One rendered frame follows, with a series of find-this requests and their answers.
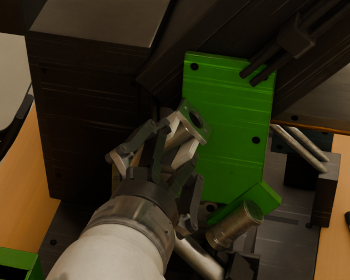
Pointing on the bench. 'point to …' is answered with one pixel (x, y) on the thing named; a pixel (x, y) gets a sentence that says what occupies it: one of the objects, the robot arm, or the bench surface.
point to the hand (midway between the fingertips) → (178, 138)
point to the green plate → (229, 122)
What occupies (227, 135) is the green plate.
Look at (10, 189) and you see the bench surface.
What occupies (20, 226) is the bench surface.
